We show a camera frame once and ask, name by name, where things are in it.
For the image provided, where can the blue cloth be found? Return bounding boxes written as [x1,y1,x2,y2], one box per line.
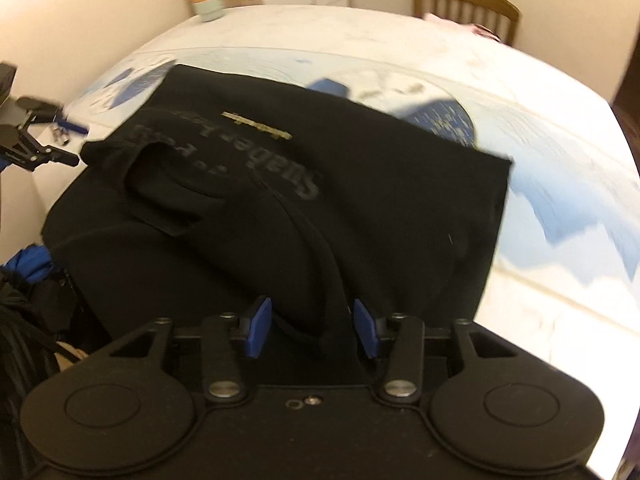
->
[0,245,52,286]

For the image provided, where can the white and blue table mat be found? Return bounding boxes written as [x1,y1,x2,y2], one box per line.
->
[65,4,640,461]

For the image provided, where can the grey cup with orange ball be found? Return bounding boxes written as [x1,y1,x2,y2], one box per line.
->
[192,0,224,22]

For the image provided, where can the black printed t-shirt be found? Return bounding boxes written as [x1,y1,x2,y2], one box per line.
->
[40,64,514,376]

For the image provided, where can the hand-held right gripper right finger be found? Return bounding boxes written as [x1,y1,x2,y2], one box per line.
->
[352,299,522,404]

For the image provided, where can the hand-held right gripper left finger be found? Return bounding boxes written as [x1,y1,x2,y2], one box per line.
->
[107,296,273,404]

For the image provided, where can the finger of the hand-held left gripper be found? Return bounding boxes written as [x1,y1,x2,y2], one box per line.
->
[0,124,81,174]
[15,96,90,137]

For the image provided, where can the pink cloth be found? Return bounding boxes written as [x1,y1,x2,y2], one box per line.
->
[424,11,501,43]

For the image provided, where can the brown wooden chair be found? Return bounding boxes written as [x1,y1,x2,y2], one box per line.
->
[412,0,522,47]

